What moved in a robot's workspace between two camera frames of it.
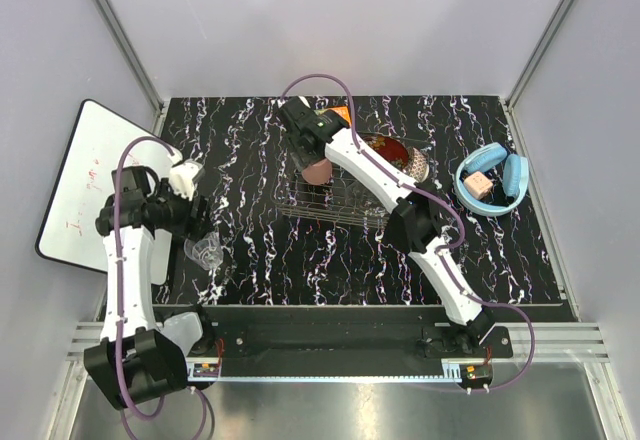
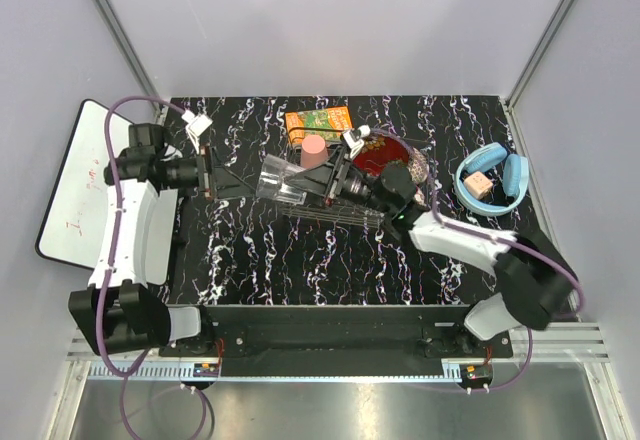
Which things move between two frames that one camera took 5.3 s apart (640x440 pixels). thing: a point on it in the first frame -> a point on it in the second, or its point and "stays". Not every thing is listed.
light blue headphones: x=516 y=172 stays
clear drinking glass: x=206 y=251 -> x=271 y=182
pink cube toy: x=478 y=184 stays
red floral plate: x=390 y=149 stays
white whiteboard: x=96 y=147 stays
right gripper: x=300 y=159 -> x=318 y=180
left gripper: x=189 y=224 -> x=218 y=180
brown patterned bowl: x=417 y=164 stays
